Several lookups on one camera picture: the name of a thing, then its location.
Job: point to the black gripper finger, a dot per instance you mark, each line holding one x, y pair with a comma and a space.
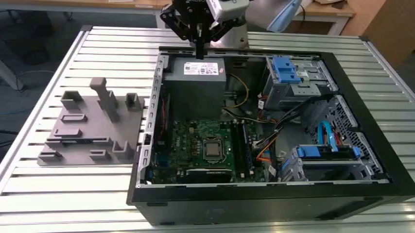
176, 24
222, 28

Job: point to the RAM stick with white label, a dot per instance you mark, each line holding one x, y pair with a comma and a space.
84, 140

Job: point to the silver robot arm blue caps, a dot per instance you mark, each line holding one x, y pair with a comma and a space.
237, 40

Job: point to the black RAM slot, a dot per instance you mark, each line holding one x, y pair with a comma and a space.
237, 145

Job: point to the blue drive carrier latch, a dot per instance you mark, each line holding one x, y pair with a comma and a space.
281, 63

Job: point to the long wooden desk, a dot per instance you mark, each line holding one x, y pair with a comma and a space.
97, 3

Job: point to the gray power supply unit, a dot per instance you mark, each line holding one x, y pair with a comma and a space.
193, 97

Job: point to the wooden desk white legs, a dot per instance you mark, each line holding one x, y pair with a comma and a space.
324, 12

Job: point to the gray metal drive cage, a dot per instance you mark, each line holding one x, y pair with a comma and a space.
301, 93

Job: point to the green motherboard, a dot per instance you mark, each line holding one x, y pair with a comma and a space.
190, 129

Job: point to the dark office chair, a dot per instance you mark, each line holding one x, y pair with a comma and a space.
32, 36

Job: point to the gray parts rack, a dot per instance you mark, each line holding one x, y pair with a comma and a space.
93, 116

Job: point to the silver CPU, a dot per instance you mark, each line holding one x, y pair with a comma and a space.
212, 148

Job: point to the brown wooden cabinet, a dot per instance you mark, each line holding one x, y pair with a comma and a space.
388, 24

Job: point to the black CPU socket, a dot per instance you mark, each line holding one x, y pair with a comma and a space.
213, 160

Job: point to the hard disk in blue carrier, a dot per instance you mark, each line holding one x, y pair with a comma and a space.
309, 151

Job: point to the black graphics card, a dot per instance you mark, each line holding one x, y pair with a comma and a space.
206, 176

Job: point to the silver metal disk bay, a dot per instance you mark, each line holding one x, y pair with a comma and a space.
327, 166

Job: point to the black open PC case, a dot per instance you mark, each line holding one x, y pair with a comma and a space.
226, 206

